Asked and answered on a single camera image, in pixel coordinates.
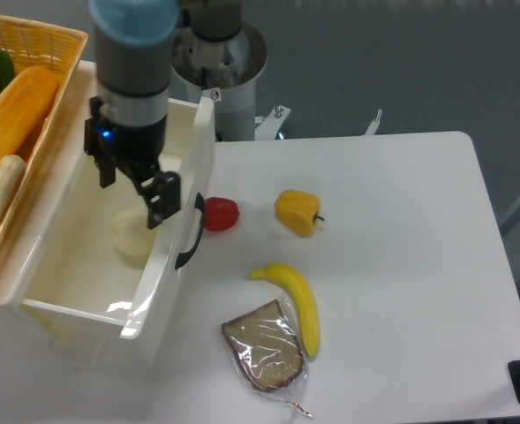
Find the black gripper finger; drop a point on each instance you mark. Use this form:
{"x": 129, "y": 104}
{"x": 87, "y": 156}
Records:
{"x": 95, "y": 143}
{"x": 160, "y": 190}

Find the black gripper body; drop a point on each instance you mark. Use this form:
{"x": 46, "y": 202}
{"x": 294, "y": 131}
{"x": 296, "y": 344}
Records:
{"x": 129, "y": 144}

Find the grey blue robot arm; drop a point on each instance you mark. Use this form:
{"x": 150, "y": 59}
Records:
{"x": 133, "y": 45}

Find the open white upper drawer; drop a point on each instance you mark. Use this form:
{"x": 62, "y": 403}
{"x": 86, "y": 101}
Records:
{"x": 85, "y": 293}

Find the white drawer cabinet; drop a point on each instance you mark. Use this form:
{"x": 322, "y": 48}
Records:
{"x": 21, "y": 333}

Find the red bell pepper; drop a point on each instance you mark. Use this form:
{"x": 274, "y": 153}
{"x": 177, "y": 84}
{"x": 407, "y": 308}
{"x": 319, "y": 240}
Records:
{"x": 221, "y": 214}

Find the orange baguette loaf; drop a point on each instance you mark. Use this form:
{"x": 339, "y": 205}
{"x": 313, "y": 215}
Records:
{"x": 24, "y": 103}

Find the yellow woven basket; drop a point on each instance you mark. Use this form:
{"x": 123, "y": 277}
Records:
{"x": 44, "y": 58}

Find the yellow bell pepper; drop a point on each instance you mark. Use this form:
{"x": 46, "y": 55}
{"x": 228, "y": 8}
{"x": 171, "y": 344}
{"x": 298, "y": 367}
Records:
{"x": 299, "y": 211}

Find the yellow banana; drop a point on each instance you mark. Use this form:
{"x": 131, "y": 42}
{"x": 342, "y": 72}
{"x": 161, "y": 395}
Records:
{"x": 295, "y": 285}

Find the wrapped brown bread slice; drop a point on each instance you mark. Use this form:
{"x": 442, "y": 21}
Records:
{"x": 265, "y": 351}

